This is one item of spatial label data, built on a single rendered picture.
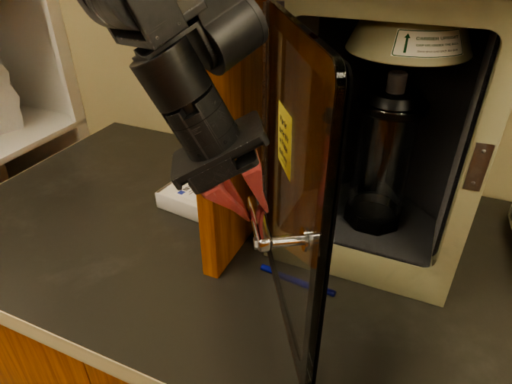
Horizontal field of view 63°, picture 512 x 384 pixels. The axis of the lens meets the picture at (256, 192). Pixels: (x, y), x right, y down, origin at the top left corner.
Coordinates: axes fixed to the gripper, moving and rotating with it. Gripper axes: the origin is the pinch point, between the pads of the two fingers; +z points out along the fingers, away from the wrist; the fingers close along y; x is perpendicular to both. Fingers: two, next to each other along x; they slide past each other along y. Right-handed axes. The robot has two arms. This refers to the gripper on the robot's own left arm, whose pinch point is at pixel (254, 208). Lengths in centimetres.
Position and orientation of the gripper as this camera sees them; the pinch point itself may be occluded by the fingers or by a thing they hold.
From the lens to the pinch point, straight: 46.9
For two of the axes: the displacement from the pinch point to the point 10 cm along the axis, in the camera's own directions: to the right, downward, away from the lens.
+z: 4.4, 7.4, 5.1
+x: 1.2, 5.2, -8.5
